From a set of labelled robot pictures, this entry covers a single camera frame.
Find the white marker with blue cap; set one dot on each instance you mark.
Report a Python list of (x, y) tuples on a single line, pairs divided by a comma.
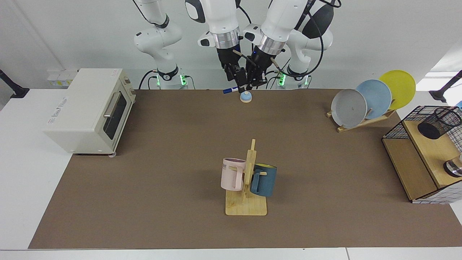
[(228, 90)]

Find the steel rimmed glass lid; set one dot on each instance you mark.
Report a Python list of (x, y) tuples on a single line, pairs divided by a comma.
[(454, 168)]

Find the wooden plate rack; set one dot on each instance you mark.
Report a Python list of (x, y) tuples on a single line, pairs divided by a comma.
[(361, 124)]

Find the yellow plate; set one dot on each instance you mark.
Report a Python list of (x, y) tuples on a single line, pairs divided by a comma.
[(400, 88)]

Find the wooden cup stand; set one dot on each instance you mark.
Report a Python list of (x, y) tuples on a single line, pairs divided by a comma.
[(249, 207)]

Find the dark blue cup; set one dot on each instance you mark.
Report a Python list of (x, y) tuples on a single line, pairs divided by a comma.
[(267, 180)]

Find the pink cup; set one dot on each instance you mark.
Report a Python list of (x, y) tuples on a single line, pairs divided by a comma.
[(227, 177)]

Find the white grid-patterned board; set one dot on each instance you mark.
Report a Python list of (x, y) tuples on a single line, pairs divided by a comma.
[(433, 198)]

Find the black mesh pen holder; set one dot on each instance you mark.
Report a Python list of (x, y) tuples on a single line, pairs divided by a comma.
[(431, 130)]

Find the light blue plate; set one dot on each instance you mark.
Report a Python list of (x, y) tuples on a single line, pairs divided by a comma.
[(379, 99)]

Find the black clamp stand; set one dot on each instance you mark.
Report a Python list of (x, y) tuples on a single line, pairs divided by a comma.
[(438, 94), (18, 92)]

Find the brown table cloth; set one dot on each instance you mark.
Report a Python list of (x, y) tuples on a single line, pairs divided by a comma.
[(162, 202)]

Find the grey plate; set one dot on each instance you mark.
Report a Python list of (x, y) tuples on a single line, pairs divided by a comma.
[(348, 108)]

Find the pale toaster oven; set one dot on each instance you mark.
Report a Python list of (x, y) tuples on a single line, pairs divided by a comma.
[(79, 108)]

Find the small blue round bell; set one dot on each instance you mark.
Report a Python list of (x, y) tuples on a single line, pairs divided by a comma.
[(245, 97)]

